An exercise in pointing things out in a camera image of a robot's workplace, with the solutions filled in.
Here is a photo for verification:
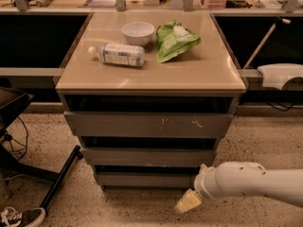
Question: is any black cart stand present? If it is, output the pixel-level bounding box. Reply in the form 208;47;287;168
0;86;84;220

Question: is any black and white sneaker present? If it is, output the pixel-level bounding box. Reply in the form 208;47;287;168
0;207;46;227

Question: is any grey drawer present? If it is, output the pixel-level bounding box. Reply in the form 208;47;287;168
94;173;195;188
82;148;214;167
64;112;233;138

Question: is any grey bottom drawer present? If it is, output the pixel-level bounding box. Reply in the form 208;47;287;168
94;173;195;188

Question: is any white stick with tip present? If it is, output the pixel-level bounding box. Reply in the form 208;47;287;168
242;17;291;69

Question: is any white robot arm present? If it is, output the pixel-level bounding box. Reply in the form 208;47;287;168
175;162;303;214

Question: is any white bowl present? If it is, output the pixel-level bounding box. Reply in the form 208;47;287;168
122;22;155;46

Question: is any grey drawer cabinet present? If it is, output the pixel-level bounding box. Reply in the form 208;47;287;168
54;10;248;193

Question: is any black floor cable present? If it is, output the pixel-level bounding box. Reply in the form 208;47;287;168
3;116;30;161

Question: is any green chip bag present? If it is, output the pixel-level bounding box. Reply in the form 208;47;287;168
156;20;201;63

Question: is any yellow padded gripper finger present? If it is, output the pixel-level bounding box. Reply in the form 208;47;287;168
174;189;203;214

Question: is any clear plastic water bottle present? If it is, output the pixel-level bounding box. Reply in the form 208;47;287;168
88;44;145;67

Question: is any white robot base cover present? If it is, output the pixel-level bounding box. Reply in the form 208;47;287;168
258;63;303;90

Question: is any grey top drawer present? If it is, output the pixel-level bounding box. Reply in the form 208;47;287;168
64;112;233;138

